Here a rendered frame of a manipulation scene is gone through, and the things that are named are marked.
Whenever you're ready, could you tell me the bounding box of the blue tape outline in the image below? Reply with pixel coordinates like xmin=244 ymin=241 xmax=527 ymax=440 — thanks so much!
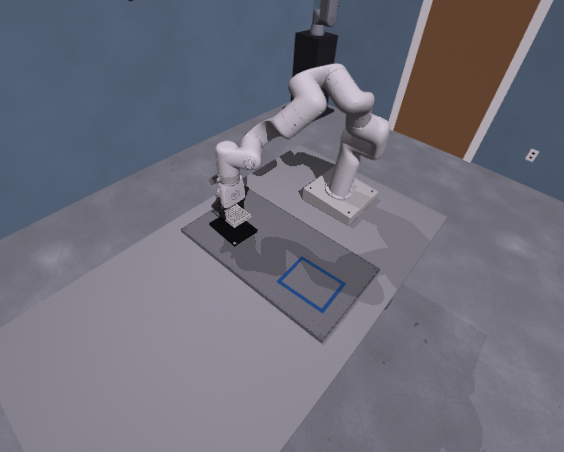
xmin=277 ymin=256 xmax=346 ymax=313

